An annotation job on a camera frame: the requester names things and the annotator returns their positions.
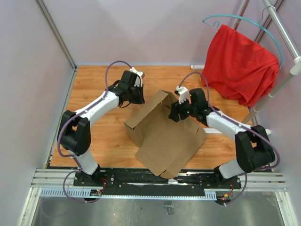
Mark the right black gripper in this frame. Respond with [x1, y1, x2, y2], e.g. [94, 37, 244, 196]
[168, 96, 197, 122]

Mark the brown cardboard box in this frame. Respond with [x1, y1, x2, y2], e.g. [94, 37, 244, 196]
[124, 90, 206, 179]

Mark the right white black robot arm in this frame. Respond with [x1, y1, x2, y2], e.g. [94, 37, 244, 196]
[169, 86, 276, 188]

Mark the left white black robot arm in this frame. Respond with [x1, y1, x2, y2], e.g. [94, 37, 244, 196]
[57, 68, 145, 186]

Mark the red cloth shirt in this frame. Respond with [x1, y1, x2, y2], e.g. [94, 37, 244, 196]
[202, 25, 280, 107]

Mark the teal clothes hanger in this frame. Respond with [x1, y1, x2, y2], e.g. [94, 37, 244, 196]
[202, 6, 284, 70]

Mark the white clothes rack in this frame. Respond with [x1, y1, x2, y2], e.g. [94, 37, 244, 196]
[242, 0, 301, 124]

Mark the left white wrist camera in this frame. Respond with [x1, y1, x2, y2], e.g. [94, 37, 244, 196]
[130, 67, 145, 87]

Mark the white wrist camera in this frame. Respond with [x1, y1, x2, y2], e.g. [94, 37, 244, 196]
[130, 67, 145, 87]
[175, 86, 190, 104]

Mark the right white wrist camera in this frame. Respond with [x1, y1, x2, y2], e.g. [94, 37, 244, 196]
[175, 86, 190, 104]

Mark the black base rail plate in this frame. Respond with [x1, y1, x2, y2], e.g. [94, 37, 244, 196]
[73, 168, 242, 194]

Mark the grey slotted cable duct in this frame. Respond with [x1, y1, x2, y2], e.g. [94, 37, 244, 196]
[40, 188, 217, 201]

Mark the aluminium frame post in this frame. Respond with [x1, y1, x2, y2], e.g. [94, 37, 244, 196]
[35, 0, 78, 71]

